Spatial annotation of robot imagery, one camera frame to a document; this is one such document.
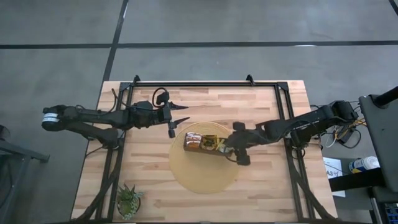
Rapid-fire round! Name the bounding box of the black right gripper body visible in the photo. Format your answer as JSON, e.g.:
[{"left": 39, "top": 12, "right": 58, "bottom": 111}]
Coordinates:
[{"left": 223, "top": 121, "right": 259, "bottom": 166}]

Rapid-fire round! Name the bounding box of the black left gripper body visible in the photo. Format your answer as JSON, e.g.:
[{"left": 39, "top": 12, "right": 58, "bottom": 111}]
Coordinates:
[{"left": 151, "top": 90, "right": 177, "bottom": 139}]

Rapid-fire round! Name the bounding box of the orange white tea bag packet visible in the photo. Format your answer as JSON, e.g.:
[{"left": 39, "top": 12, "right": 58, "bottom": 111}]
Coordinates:
[{"left": 185, "top": 132, "right": 202, "bottom": 150}]

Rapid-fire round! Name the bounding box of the yellow mango tea bag packet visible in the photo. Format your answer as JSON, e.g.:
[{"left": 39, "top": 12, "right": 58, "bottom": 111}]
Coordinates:
[{"left": 201, "top": 134, "right": 218, "bottom": 152}]

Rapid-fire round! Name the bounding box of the wooden three-compartment tea box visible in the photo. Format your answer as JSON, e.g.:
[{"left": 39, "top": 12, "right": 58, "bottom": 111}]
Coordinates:
[{"left": 182, "top": 131, "right": 234, "bottom": 158}]

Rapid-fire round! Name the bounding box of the round woven straw placemat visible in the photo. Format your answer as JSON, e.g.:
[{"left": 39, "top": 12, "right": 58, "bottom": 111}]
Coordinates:
[{"left": 169, "top": 121, "right": 241, "bottom": 195}]

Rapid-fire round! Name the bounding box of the small potted succulent plant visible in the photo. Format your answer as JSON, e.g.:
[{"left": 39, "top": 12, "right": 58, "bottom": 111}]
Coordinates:
[{"left": 115, "top": 183, "right": 144, "bottom": 221}]

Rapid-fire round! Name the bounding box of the white paper sheet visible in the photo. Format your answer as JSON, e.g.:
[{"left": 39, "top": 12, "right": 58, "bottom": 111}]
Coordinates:
[{"left": 322, "top": 156, "right": 346, "bottom": 198}]

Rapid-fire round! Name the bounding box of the black power adapter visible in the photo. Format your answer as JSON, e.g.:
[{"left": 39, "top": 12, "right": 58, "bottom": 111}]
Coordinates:
[{"left": 337, "top": 126, "right": 357, "bottom": 144}]

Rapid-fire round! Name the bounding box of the black shelf board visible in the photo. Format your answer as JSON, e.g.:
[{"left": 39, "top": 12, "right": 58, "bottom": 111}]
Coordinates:
[{"left": 328, "top": 167, "right": 384, "bottom": 192}]

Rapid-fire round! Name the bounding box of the white bottle blue label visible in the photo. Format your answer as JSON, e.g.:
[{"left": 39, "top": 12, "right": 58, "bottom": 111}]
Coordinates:
[{"left": 348, "top": 156, "right": 381, "bottom": 174}]

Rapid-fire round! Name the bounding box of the black metal stand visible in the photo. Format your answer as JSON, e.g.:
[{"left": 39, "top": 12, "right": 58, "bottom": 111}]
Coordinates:
[{"left": 0, "top": 124, "right": 50, "bottom": 224}]

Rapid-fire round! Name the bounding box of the grey equipment cart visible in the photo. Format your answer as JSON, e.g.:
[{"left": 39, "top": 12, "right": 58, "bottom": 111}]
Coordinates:
[{"left": 359, "top": 86, "right": 398, "bottom": 194}]

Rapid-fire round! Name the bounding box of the dark electronic device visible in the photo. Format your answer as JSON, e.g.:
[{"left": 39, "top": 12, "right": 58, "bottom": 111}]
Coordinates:
[{"left": 382, "top": 202, "right": 398, "bottom": 224}]

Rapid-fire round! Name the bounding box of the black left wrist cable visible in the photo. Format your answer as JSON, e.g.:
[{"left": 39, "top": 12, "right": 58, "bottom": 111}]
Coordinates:
[{"left": 151, "top": 87, "right": 170, "bottom": 108}]

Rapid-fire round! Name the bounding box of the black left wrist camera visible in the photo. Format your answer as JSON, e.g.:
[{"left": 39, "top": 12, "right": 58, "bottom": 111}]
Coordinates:
[{"left": 134, "top": 100, "right": 154, "bottom": 116}]

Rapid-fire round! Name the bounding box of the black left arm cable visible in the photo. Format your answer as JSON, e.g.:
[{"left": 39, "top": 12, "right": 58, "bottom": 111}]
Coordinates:
[{"left": 110, "top": 88, "right": 127, "bottom": 110}]

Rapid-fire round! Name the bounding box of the white cable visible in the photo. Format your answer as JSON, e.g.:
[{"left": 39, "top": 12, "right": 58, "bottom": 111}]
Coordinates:
[{"left": 323, "top": 132, "right": 340, "bottom": 149}]

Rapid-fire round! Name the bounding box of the yellow cable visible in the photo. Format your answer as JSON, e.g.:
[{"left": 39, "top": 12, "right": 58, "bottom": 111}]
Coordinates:
[{"left": 334, "top": 119, "right": 368, "bottom": 138}]

